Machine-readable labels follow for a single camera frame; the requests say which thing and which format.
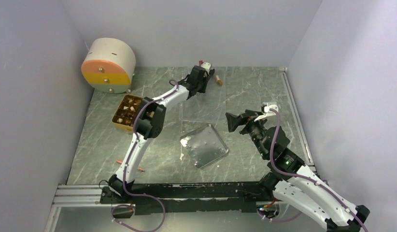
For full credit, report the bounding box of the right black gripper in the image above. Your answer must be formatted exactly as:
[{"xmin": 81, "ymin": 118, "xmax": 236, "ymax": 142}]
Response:
[{"xmin": 225, "ymin": 109, "xmax": 268, "ymax": 158}]

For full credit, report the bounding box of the square silver metal lid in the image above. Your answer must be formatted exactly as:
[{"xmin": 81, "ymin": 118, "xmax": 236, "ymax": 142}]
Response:
[{"xmin": 180, "ymin": 124, "xmax": 229, "ymax": 169}]

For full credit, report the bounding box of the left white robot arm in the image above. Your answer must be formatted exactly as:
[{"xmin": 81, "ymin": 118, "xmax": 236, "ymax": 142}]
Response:
[{"xmin": 108, "ymin": 62, "xmax": 215, "ymax": 203}]

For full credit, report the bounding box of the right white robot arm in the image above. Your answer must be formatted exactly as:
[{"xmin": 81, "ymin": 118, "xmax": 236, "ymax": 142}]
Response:
[{"xmin": 226, "ymin": 109, "xmax": 370, "ymax": 232}]

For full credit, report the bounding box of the gold chocolate box tray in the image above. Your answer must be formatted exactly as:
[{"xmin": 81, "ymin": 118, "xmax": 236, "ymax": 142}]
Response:
[{"xmin": 112, "ymin": 94, "xmax": 143, "ymax": 132}]

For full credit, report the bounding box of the clear plastic tray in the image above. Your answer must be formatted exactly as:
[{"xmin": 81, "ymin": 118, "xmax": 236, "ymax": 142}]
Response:
[{"xmin": 179, "ymin": 67, "xmax": 227, "ymax": 123}]

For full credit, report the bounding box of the round pastel drawer box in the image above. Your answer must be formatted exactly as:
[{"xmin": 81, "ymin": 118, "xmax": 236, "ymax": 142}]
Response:
[{"xmin": 81, "ymin": 38, "xmax": 136, "ymax": 94}]

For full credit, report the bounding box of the red pen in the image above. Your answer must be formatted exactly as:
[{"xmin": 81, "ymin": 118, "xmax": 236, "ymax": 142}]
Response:
[{"xmin": 116, "ymin": 160, "xmax": 145, "ymax": 173}]

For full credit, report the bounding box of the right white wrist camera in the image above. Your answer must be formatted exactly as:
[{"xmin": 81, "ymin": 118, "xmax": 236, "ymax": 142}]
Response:
[{"xmin": 255, "ymin": 101, "xmax": 279, "ymax": 122}]

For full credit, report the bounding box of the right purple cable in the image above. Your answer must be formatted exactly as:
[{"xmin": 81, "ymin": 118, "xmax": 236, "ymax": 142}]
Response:
[{"xmin": 257, "ymin": 108, "xmax": 369, "ymax": 232}]

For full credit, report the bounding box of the purple cable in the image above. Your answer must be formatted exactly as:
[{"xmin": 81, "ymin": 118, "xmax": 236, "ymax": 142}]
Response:
[
  {"xmin": 110, "ymin": 79, "xmax": 167, "ymax": 232},
  {"xmin": 257, "ymin": 108, "xmax": 369, "ymax": 232}
]

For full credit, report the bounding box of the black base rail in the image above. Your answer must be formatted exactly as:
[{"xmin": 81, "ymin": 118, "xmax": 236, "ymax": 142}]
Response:
[{"xmin": 99, "ymin": 181, "xmax": 274, "ymax": 215}]

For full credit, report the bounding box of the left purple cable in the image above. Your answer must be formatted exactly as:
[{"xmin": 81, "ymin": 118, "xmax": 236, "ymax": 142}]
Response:
[{"xmin": 110, "ymin": 79, "xmax": 167, "ymax": 232}]

